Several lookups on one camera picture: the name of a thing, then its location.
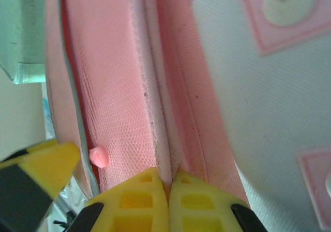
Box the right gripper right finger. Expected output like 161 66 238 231
168 169 267 232

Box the mint green square lunch bag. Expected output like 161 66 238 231
0 0 48 85

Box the blue white tissue packet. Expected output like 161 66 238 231
41 83 58 146

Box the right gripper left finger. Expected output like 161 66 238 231
68 167 169 232

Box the pink student backpack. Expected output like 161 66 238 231
42 0 331 232

